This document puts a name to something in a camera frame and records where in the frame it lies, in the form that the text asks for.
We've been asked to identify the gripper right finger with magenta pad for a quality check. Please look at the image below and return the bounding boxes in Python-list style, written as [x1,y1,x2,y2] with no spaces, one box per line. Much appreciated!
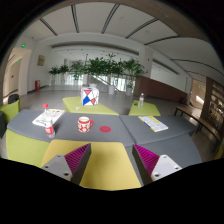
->
[132,144,181,185]

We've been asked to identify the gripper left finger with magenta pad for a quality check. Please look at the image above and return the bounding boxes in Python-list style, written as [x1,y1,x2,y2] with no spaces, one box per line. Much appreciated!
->
[42,143,91,185]

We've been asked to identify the distant clear water bottle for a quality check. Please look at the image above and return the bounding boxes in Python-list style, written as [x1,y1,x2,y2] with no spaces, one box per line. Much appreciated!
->
[138,93,144,108]

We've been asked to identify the yellow-green stool in front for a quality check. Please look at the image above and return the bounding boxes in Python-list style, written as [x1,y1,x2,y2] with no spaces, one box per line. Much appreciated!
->
[39,139,143,192]

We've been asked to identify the yellow and white booklet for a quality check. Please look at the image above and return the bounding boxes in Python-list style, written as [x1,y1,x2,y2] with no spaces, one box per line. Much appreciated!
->
[139,116,168,132]

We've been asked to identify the red and white mug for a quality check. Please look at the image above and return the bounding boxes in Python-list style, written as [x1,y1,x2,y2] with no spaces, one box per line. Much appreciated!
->
[78,116,94,133]

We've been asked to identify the round red coaster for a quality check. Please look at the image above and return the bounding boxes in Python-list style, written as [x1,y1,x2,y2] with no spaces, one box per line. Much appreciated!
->
[100,126,111,133]

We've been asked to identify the clear bottle with red cap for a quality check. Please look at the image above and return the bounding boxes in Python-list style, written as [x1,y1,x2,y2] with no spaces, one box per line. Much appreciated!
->
[43,103,55,138]

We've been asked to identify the open magazine on left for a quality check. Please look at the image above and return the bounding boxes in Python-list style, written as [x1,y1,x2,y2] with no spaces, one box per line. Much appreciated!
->
[32,109,65,127]

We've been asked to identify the green table with bottle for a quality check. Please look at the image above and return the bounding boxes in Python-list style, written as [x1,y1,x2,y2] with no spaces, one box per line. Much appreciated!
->
[129,100,160,116]

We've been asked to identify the green table with cube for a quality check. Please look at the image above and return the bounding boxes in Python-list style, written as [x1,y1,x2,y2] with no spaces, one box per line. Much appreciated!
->
[62,96,118,115]

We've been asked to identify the long wooden bench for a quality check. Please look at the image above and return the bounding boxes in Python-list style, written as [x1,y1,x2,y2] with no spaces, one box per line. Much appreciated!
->
[174,106,221,143]

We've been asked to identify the white cube with coloured triangles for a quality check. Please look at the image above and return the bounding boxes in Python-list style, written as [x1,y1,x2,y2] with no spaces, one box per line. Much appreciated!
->
[80,87,99,106]

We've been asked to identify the wooden bookshelf at right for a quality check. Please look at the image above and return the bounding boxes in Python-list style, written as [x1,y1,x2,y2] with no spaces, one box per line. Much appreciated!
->
[201,78,224,136]

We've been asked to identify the green chair at left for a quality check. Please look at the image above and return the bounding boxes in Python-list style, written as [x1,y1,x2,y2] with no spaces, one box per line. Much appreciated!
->
[0,94,20,123]

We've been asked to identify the red fire extinguisher box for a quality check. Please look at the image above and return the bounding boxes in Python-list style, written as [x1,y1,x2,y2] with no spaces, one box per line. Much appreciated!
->
[35,80,40,91]

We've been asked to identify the row of potted green plants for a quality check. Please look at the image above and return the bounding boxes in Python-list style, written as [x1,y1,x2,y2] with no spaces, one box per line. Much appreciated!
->
[49,54,144,95]

